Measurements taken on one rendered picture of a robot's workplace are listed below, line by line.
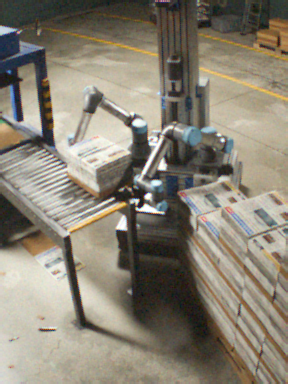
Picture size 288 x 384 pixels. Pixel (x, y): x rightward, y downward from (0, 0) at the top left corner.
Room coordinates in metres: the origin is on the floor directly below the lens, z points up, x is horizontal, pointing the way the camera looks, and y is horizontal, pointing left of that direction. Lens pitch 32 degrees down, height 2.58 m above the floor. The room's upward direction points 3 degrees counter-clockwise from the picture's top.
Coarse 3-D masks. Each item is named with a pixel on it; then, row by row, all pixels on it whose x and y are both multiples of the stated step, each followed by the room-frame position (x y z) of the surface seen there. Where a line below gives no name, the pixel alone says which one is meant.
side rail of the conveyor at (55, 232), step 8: (0, 176) 3.12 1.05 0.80; (0, 184) 3.06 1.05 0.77; (8, 184) 3.00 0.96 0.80; (8, 192) 2.95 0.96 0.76; (16, 192) 2.88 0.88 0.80; (16, 200) 2.85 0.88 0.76; (24, 200) 2.78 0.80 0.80; (24, 208) 2.76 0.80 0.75; (32, 208) 2.68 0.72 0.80; (32, 216) 2.67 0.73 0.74; (40, 216) 2.58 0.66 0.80; (48, 216) 2.58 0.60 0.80; (40, 224) 2.59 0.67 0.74; (48, 224) 2.49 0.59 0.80; (56, 224) 2.49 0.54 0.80; (48, 232) 2.51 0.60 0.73; (56, 232) 2.42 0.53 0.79; (64, 232) 2.41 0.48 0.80; (56, 240) 2.43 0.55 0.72; (64, 240) 2.36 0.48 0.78; (64, 248) 2.36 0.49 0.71
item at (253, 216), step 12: (276, 192) 2.30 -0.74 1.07; (228, 204) 2.21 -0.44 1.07; (240, 204) 2.21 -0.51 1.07; (252, 204) 2.20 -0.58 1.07; (264, 204) 2.19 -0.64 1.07; (276, 204) 2.19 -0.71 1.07; (240, 216) 2.10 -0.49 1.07; (252, 216) 2.09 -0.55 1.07; (264, 216) 2.08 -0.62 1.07; (276, 216) 2.08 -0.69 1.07; (240, 228) 2.00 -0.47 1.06; (252, 228) 1.99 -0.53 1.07; (264, 228) 1.98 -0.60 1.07
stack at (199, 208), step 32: (192, 192) 2.72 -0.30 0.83; (224, 192) 2.70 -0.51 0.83; (192, 224) 2.52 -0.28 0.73; (192, 256) 2.52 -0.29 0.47; (224, 256) 2.14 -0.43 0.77; (192, 288) 2.51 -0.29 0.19; (224, 288) 2.09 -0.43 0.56; (256, 288) 1.81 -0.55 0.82; (224, 320) 2.06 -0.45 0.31; (224, 352) 2.02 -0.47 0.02
